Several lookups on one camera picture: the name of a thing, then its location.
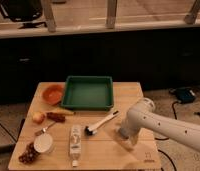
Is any blue box on floor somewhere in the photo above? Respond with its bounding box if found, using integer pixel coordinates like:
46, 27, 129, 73
170, 88, 196, 104

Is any green plastic tray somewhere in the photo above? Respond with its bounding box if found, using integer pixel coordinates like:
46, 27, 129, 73
61, 76, 114, 111

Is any white plastic bottle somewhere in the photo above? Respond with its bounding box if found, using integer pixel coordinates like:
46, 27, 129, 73
69, 125, 82, 167

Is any white dish brush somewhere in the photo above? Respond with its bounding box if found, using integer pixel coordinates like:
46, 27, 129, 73
84, 111, 119, 136

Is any black cable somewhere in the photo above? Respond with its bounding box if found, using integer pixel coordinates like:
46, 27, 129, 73
154, 99, 184, 171

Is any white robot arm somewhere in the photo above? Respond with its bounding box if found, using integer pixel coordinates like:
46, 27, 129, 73
118, 98, 200, 152

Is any wooden railing post middle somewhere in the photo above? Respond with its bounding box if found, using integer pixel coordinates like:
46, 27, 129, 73
106, 0, 117, 29

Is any white cup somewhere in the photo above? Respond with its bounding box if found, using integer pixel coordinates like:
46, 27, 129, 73
34, 133, 53, 154

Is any red sausage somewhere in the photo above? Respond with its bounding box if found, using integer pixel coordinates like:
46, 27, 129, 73
47, 112, 65, 122

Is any orange bowl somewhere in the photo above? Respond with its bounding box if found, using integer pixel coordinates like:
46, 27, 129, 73
42, 85, 64, 105

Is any black office chair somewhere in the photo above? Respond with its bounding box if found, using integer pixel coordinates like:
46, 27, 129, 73
0, 0, 46, 29

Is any blue sponge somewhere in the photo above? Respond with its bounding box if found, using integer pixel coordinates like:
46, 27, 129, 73
118, 128, 128, 139

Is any wooden railing post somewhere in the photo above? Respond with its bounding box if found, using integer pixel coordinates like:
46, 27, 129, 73
184, 0, 200, 25
106, 0, 117, 29
41, 0, 56, 32

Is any wooden railing post left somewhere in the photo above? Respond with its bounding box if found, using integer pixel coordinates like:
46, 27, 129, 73
41, 0, 56, 32

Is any yellow banana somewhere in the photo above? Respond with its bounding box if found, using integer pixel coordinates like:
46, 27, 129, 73
52, 108, 75, 115

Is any bunch of red grapes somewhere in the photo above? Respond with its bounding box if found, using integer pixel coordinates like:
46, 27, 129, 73
18, 142, 39, 164

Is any wooden railing post right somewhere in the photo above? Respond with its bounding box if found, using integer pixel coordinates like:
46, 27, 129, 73
184, 0, 200, 25

